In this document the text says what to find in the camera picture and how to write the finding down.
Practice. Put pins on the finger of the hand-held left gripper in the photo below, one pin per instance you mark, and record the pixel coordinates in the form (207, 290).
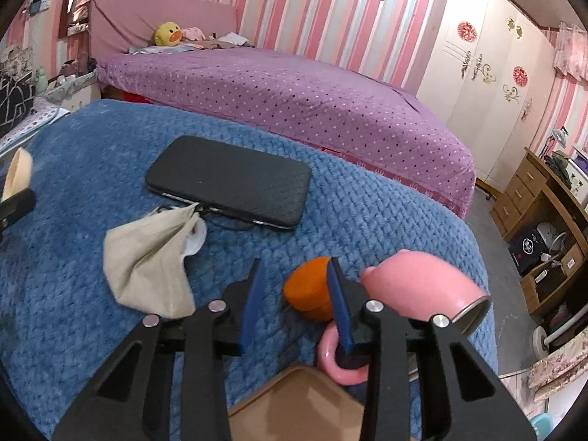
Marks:
(16, 209)

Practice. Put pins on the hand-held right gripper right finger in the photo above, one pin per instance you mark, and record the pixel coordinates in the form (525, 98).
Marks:
(337, 305)

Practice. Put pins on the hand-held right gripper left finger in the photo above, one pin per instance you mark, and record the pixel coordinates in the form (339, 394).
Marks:
(250, 305)

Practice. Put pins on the small orange wrapper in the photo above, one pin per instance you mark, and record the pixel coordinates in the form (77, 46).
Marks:
(305, 289)

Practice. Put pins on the small cardboard piece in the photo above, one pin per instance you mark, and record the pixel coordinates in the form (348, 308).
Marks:
(18, 172)

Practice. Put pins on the cyan plastic laundry basket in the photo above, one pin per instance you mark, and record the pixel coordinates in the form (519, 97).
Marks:
(542, 427)

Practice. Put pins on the pink mug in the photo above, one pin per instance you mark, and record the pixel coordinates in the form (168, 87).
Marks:
(413, 285)

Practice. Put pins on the polka dot cloth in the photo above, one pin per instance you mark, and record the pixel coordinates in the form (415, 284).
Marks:
(36, 121)

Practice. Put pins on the large cardboard sheet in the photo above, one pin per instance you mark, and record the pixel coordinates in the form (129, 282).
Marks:
(294, 404)

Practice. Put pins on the dark plaid bag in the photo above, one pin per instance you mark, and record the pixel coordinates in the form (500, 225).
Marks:
(14, 101)

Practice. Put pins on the beige cloth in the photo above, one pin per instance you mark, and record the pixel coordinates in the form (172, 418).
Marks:
(147, 266)

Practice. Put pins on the blue fleece blanket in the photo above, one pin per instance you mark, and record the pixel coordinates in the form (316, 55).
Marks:
(390, 202)

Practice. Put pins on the black quilted case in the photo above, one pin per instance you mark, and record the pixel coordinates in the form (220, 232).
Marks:
(229, 179)

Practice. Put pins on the black box with emblem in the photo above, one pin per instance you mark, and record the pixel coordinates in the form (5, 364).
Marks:
(527, 248)

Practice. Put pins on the white stand pole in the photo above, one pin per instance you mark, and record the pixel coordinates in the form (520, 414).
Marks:
(541, 341)

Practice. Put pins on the purple dotted bed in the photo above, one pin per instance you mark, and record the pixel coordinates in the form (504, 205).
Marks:
(298, 96)

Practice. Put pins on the wooden desk with drawers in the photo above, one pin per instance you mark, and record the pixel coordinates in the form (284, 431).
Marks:
(519, 193)

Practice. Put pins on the pink bed headboard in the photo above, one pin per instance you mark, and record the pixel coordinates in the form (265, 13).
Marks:
(128, 23)

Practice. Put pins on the white appliance under desk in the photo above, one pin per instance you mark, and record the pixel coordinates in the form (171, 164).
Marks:
(551, 235)

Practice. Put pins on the yellow duck plush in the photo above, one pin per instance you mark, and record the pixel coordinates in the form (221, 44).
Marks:
(166, 34)

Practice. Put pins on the floral cloth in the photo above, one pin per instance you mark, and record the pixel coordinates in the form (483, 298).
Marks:
(560, 370)

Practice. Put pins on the pink cloth on bed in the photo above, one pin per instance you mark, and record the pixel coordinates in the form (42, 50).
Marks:
(193, 33)

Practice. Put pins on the black bag on desk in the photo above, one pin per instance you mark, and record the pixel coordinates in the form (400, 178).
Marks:
(558, 170)

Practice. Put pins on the white cloth on bed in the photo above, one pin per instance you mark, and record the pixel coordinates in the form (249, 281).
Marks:
(234, 40)

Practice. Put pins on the white storage box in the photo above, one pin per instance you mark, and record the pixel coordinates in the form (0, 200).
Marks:
(579, 174)

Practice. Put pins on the desk lamp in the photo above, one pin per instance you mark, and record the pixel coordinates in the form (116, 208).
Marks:
(559, 137)

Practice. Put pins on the cream wardrobe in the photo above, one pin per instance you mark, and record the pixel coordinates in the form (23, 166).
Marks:
(482, 32)

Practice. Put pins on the pink floral curtain valance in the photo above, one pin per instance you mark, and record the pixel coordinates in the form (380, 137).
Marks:
(572, 55)

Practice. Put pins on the wall socket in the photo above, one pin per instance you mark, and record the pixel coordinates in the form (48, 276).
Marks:
(36, 5)

